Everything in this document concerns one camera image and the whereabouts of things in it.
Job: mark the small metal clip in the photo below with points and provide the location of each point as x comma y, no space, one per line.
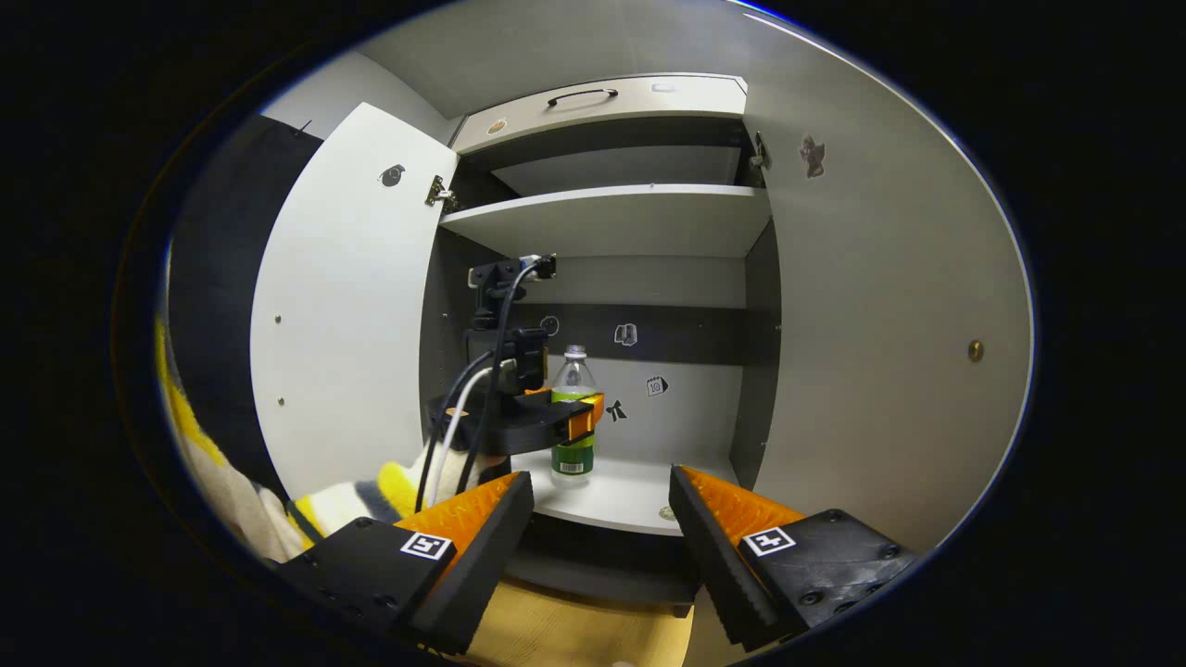
302,127

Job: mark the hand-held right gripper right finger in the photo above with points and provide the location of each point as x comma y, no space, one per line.
718,563

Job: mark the white cabinet door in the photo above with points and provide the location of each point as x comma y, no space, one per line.
880,324
343,306

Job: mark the clear bottle green label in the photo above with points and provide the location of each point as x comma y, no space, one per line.
574,371

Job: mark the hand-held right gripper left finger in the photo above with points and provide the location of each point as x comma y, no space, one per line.
482,563

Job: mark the black backdrop cloth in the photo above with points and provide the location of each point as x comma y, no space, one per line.
213,306

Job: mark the white cabinet shelf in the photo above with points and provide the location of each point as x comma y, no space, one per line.
611,220

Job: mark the white cabinet drawer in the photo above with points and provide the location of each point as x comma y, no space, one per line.
676,102

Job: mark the metal door hinge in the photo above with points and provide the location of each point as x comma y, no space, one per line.
760,153
440,195

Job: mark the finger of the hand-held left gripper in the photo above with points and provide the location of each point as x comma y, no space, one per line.
586,415
539,393

